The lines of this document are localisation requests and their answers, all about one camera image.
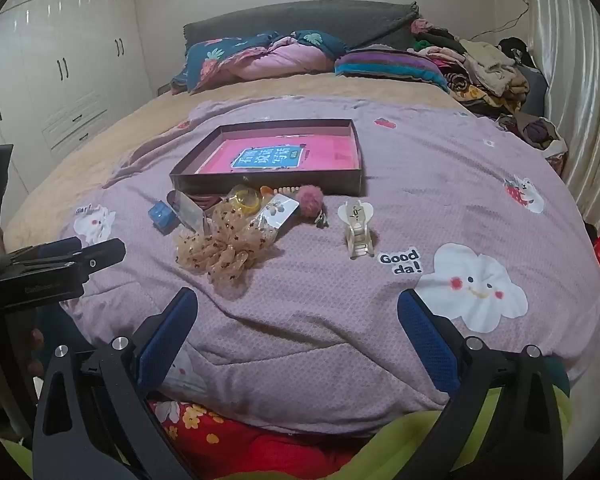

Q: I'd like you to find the beige bed sheet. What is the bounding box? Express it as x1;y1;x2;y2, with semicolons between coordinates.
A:
2;72;476;256

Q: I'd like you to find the pile of clothes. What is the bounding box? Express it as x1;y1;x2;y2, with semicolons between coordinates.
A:
410;17;551;121

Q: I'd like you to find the striped folded blanket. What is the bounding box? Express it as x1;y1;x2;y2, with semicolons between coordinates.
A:
334;47;451;93

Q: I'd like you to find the carded flower hair clip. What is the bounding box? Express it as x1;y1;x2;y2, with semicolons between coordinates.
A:
252;195;301;241

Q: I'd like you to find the pink book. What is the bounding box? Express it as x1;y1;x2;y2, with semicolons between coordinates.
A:
195;132;358;175

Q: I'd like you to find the blue pink floral quilt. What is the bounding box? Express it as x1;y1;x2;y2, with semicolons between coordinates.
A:
170;30;351;96

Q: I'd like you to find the beige star-dotted scrunchie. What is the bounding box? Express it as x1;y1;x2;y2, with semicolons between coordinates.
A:
175;205;281;291

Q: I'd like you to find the small blue plastic box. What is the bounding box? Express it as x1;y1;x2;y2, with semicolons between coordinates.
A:
147;201;177;233

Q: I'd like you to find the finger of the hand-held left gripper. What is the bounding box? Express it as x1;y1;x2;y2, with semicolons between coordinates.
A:
55;239;127;281
2;239;83;267

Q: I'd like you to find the pink pompom hair tie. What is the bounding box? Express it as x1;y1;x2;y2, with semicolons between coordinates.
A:
295;185;331;230

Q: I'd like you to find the thin wall cable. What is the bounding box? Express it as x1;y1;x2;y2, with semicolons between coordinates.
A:
472;0;531;41

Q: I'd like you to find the red floral cloth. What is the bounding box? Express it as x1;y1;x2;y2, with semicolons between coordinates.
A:
147;400;376;480

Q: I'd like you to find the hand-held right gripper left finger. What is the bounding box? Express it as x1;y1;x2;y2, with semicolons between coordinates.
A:
32;287;199;480

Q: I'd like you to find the bag of dark clothes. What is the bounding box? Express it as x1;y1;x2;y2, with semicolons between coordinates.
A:
497;112;568;171

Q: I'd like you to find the white wardrobe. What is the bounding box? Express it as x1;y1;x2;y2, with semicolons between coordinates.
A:
0;0;156;176

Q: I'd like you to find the grey bed headboard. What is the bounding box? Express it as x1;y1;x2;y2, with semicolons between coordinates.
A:
182;2;421;56

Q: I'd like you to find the yellow clear hair clip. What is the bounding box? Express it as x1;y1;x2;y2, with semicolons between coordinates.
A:
227;185;261;213

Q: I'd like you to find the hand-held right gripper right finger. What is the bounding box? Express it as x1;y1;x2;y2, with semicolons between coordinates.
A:
397;289;566;480

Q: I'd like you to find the dark red hair clip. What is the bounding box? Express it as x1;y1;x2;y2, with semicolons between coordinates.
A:
192;192;226;211

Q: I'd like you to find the cream hair claw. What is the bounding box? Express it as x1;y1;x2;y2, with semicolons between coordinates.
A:
337;199;376;260

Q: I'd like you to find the person's left hand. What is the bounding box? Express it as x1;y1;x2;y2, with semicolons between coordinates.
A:
24;329;46;373

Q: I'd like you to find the purple printed blanket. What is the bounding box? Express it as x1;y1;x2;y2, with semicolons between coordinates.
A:
62;92;600;436

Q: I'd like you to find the lime green garment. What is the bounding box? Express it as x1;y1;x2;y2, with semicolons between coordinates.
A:
2;382;573;480

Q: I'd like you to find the white pleated curtain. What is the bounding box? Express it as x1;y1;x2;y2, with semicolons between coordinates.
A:
525;0;600;241

